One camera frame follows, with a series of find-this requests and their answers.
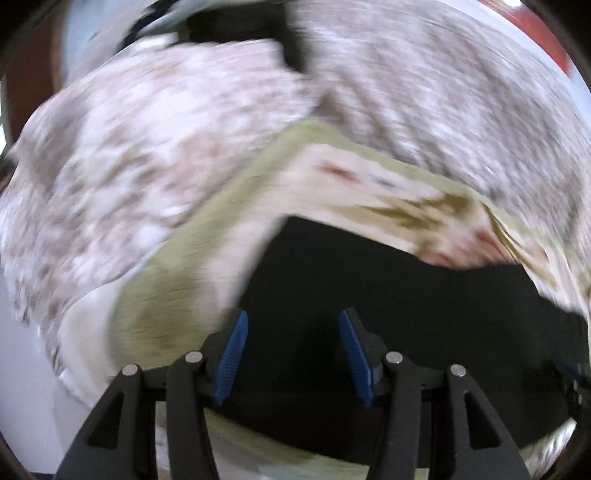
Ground black pants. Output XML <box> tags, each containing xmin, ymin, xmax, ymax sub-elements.
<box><xmin>218</xmin><ymin>217</ymin><xmax>589</xmax><ymax>464</ymax></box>

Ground floral fleece blanket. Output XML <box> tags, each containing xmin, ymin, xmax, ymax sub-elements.
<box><xmin>57</xmin><ymin>118</ymin><xmax>591</xmax><ymax>480</ymax></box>

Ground quilted floral bedspread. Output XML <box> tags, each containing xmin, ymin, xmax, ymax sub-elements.
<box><xmin>1</xmin><ymin>1</ymin><xmax>590</xmax><ymax>374</ymax></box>

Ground dark wooden cabinet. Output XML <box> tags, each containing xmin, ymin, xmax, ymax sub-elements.
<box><xmin>4</xmin><ymin>11</ymin><xmax>63</xmax><ymax>142</ymax></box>

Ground dark clothes pile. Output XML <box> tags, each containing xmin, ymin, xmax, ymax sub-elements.
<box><xmin>118</xmin><ymin>1</ymin><xmax>307</xmax><ymax>73</ymax></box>

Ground red wall poster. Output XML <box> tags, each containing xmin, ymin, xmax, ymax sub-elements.
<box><xmin>480</xmin><ymin>0</ymin><xmax>572</xmax><ymax>76</ymax></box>

